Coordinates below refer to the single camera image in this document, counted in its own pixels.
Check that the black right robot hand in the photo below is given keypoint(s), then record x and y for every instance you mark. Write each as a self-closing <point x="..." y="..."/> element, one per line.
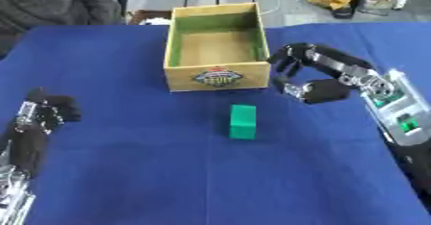
<point x="331" y="59"/>

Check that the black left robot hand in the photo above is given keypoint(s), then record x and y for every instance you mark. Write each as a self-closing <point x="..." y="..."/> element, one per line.
<point x="34" y="132"/>

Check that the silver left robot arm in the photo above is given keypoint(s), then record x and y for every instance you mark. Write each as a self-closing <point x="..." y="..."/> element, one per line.
<point x="12" y="190"/>

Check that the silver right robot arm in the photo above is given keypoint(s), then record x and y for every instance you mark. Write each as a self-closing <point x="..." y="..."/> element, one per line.
<point x="398" y="113"/>

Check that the tan cardboard box green inside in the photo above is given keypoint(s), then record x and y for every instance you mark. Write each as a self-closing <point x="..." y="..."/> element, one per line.
<point x="216" y="47"/>

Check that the brown cardboard box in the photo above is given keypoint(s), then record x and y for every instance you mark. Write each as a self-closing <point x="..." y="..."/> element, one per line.
<point x="147" y="16"/>

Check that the green rectangular block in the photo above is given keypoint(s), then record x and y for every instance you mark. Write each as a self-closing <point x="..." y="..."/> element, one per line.
<point x="242" y="121"/>

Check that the person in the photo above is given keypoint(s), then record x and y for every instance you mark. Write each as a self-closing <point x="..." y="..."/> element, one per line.
<point x="50" y="1"/>

